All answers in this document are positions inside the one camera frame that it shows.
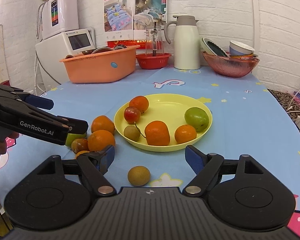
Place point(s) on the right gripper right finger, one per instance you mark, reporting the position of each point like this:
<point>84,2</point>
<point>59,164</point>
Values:
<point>206,167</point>

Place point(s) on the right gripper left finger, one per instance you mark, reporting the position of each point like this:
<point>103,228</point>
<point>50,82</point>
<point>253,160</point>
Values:
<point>93,166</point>

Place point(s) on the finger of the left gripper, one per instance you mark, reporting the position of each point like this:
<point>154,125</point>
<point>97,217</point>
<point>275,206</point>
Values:
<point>76,126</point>
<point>39,102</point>

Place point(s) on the light green apple fruit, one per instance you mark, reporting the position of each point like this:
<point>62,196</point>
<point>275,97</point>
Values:
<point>71,137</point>

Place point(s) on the small mandarin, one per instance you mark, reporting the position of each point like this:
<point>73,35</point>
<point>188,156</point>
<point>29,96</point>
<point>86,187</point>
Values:
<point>185,133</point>

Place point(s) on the brown longan fruit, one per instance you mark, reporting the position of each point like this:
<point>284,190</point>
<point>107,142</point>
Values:
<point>139,176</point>

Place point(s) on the orange with stem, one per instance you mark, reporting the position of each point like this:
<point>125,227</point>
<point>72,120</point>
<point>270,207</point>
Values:
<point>157,134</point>

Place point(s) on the person's left hand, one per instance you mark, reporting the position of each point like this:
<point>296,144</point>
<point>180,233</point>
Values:
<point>0,149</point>

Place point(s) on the yellow orange kumquat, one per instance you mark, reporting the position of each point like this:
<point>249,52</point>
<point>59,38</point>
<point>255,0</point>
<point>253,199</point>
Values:
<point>80,153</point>

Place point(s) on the dark red plum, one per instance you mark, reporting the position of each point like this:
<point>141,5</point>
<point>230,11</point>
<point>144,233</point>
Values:
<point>79,145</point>

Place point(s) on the large orange front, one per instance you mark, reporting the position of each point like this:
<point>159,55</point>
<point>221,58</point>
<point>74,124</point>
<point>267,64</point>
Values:
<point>100,139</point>

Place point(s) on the large orange near plate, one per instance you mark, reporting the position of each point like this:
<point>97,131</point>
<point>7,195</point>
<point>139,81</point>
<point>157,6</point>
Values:
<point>102,123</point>

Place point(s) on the white appliance with screen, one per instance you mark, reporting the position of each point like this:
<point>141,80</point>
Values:
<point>52,50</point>

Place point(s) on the red cherry tomato fruit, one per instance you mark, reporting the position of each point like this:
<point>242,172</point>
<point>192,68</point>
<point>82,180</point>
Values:
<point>132,115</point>

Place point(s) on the yellow plastic plate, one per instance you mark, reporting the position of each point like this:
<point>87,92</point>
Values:
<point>169,108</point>

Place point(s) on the orange plastic basket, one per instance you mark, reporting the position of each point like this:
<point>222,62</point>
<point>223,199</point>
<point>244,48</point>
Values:
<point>105,67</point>

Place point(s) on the small orange in plate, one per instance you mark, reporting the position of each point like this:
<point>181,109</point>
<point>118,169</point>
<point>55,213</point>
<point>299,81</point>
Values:
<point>140,102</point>

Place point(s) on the blue patterned tablecloth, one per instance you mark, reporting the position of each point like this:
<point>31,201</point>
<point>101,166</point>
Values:
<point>247,119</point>

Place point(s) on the metal plate in basket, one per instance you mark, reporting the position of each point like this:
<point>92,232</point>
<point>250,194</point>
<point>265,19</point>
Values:
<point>102,50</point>

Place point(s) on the white water purifier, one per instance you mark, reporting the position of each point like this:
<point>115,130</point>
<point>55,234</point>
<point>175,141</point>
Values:
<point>59,16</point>

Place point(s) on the red plastic basket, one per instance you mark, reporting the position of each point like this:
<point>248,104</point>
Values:
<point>149,62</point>

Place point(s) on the pink glass bowl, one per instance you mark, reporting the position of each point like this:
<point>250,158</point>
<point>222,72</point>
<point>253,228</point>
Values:
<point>230,67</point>

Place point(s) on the bedding poster calendar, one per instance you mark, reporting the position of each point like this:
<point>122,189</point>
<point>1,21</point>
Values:
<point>132,19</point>

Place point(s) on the green rimmed plate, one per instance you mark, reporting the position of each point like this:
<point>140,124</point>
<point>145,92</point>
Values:
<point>211,48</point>

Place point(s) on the glass cup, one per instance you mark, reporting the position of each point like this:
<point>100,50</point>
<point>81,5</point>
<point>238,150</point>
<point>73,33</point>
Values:
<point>154,43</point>

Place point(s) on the white ceramic bowl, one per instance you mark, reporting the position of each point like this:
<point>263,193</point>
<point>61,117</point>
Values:
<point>240,49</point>

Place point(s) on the white thermos jug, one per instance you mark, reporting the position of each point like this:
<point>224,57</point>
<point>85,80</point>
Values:
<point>186,42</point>

